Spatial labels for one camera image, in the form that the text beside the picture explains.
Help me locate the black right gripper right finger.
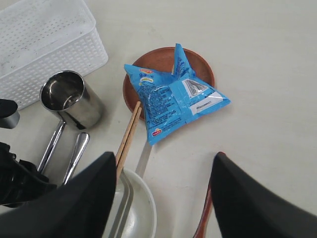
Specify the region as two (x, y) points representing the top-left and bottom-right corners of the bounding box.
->
(210, 152), (317, 238)

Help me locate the brown round plate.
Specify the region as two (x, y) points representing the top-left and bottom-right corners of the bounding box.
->
(123, 47), (215, 112)

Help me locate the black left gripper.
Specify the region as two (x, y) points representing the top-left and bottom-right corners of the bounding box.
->
(0, 143), (57, 208)

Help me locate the silver fork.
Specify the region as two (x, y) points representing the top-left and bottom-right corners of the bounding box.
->
(62, 132), (90, 185)

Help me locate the blue snack bag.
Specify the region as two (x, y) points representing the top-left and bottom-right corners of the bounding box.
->
(124, 44), (230, 145)

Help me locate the stainless steel cup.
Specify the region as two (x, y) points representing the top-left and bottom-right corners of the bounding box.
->
(39, 70), (105, 130)

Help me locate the white ceramic bowl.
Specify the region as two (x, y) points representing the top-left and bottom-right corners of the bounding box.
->
(103, 169), (157, 238)

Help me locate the white perforated plastic basket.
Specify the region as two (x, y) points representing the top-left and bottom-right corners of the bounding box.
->
(0, 0), (108, 109)

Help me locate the silver table knife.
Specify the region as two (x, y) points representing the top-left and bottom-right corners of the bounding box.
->
(37, 120), (66, 174)

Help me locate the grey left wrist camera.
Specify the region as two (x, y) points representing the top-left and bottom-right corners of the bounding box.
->
(0, 99), (20, 129)

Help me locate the wooden chopstick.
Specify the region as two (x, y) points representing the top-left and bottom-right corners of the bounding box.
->
(115, 107), (143, 178)
(116, 101), (142, 165)

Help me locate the wooden chopstick back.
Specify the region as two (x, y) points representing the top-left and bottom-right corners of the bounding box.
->
(115, 107), (143, 178)

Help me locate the wooden handled metal scoop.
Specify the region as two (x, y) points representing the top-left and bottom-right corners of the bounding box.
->
(192, 151), (226, 238)

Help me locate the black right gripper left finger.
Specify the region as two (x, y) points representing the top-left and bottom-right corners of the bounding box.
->
(0, 152), (117, 238)

